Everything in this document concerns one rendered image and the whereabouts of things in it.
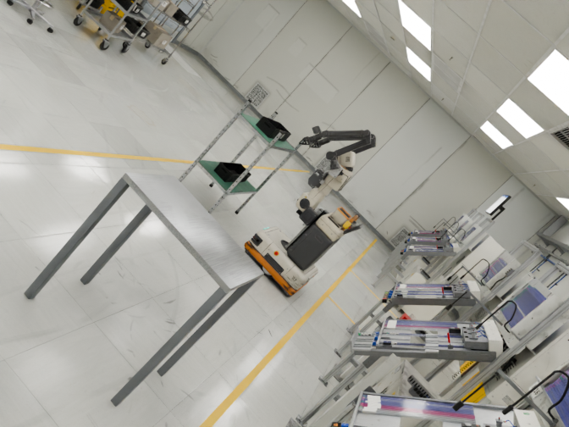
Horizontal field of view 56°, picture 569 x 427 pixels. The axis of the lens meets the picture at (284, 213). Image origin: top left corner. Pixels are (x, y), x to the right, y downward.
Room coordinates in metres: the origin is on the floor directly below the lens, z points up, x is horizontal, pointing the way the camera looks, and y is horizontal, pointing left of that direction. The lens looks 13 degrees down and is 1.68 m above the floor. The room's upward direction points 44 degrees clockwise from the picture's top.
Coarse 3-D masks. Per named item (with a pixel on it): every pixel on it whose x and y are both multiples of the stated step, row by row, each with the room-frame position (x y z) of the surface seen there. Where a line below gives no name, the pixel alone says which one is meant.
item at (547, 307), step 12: (564, 264) 3.72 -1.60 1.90; (540, 288) 3.73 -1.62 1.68; (552, 300) 3.14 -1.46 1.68; (540, 312) 3.14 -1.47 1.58; (516, 324) 3.16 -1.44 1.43; (528, 324) 3.14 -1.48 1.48; (552, 324) 3.13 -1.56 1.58; (540, 336) 3.12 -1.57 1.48; (528, 348) 3.15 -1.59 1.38; (372, 360) 3.18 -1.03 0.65; (324, 384) 3.90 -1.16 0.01; (420, 384) 3.49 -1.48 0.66; (336, 396) 3.18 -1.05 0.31; (420, 396) 3.31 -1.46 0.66; (432, 396) 3.47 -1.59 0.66
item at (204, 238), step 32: (160, 192) 2.32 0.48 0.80; (96, 224) 2.23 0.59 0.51; (192, 224) 2.32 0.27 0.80; (64, 256) 2.20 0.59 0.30; (224, 256) 2.31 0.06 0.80; (32, 288) 2.20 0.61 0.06; (224, 288) 2.09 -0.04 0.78; (192, 320) 2.09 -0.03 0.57; (160, 352) 2.09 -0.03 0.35; (128, 384) 2.09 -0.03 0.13
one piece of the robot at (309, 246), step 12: (324, 216) 4.81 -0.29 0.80; (312, 228) 4.80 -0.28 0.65; (324, 228) 4.79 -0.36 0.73; (336, 228) 4.79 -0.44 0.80; (348, 228) 5.17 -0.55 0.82; (300, 240) 4.80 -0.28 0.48; (312, 240) 4.79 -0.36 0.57; (324, 240) 4.77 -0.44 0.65; (336, 240) 5.02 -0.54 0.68; (288, 252) 4.80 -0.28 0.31; (300, 252) 4.79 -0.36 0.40; (312, 252) 4.77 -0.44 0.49; (324, 252) 5.04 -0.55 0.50; (300, 264) 4.78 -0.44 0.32; (312, 264) 5.06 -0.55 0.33
